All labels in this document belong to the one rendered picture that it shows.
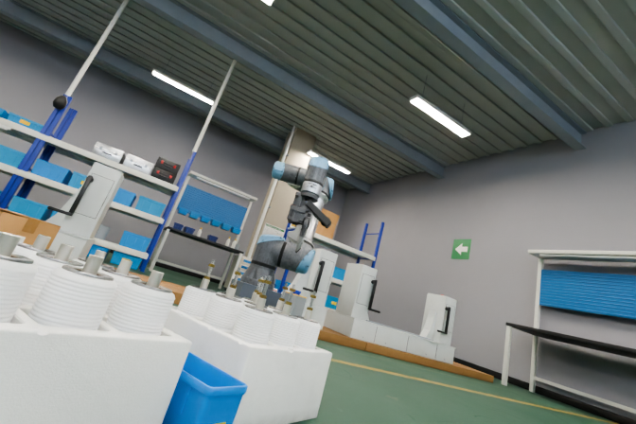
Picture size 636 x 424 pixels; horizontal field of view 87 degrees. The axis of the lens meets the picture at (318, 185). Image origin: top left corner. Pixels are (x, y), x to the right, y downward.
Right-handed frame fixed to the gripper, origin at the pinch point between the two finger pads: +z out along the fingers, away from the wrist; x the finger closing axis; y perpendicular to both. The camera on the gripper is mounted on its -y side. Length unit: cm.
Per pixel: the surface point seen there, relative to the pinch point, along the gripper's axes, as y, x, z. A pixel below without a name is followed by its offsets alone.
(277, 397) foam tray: -7.2, 23.6, 39.4
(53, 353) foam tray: 23, 69, 31
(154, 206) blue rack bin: 247, -369, -45
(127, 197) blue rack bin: 282, -351, -45
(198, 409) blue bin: 6, 50, 38
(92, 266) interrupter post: 27, 63, 20
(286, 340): -5.2, 20.5, 26.8
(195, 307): 22.3, 17.7, 26.1
